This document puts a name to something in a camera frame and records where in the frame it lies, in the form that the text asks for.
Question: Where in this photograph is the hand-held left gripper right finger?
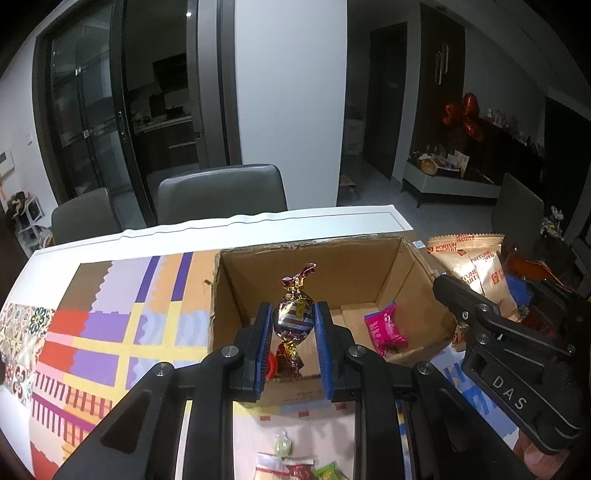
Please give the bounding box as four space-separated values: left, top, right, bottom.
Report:
315 301 527 480

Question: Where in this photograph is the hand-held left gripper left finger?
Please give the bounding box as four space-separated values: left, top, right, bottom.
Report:
52 302 274 480

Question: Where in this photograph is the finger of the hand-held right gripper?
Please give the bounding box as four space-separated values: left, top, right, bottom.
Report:
433 274 509 333
505 272 578 324

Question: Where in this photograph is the orange beige biscuit packet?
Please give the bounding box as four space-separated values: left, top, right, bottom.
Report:
427 233 520 352

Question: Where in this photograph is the foil twist-wrapped candy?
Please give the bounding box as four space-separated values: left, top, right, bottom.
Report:
272 263 318 381

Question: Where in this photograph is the pink snack packet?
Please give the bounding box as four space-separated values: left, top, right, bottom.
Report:
364 302 409 358

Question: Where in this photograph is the brown cardboard box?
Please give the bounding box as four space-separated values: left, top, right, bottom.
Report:
209 234 462 408

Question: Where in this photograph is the person's right hand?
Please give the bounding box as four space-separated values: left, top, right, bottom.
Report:
515 429 591 480

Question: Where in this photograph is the orange wooden chair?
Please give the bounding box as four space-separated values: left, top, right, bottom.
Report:
503 251 578 291

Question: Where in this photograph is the flower bouquet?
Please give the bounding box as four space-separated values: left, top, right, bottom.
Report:
542 205 566 238

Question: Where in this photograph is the grey dining chair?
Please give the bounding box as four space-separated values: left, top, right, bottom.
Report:
51 187 123 245
492 173 546 259
157 165 288 227

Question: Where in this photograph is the low white cabinet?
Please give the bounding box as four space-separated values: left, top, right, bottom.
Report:
401 159 502 208

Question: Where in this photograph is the small red snack packet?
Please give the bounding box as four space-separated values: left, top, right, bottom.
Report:
283 457 317 480

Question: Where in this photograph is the beige wafer packet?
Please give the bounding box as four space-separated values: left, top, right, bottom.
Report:
256 452 289 480

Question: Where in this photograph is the dark long sideboard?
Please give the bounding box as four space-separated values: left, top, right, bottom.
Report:
480 115 546 185

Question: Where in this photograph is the colourful patchwork table mat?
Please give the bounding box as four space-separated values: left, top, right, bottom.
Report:
28 251 522 480

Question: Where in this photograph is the red foil balloon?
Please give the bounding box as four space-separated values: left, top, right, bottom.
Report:
442 92 485 141

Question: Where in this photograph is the dark interior door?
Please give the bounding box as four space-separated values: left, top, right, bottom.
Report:
367 22 408 181

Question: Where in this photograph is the tall dark cabinet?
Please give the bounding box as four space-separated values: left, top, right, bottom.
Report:
418 4 467 153

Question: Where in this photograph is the floral patterned cloth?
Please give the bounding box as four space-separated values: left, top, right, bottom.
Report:
0 302 56 407

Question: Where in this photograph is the white shelf with toys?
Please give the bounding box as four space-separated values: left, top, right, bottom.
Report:
4 191 51 254

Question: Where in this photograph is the black framed sliding glass door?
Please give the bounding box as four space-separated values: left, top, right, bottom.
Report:
32 0 243 215

